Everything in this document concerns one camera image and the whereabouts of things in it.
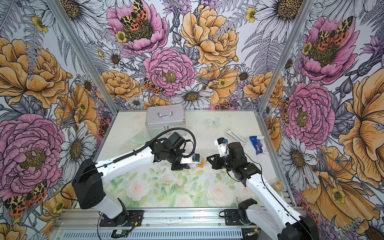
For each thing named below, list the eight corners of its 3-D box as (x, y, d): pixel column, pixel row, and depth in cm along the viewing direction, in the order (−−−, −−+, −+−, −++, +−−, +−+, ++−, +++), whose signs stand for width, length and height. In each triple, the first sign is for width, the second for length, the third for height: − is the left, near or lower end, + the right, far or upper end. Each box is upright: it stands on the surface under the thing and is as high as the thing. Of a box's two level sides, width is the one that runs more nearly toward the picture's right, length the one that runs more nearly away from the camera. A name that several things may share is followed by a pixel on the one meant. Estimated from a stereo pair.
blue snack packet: (253, 154, 98) (254, 152, 96) (249, 138, 106) (250, 136, 105) (263, 154, 98) (264, 152, 96) (258, 138, 106) (259, 136, 105)
